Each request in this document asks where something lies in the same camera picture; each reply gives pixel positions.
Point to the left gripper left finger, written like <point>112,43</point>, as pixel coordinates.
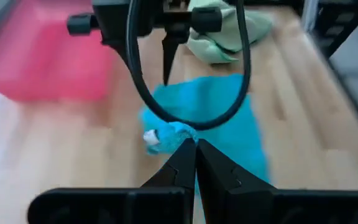
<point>154,205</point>

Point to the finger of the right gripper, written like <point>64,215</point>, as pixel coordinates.
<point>118,48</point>
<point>170,53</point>

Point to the pink plastic bin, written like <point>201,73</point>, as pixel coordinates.
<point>42,53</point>

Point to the blue microfiber towel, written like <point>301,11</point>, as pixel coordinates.
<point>216,102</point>

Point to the black aluminium table frame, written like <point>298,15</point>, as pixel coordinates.
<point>331,31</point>

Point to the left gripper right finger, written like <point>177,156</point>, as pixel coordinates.
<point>244,205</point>

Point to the green microfiber towel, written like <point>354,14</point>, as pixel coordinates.
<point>228,34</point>

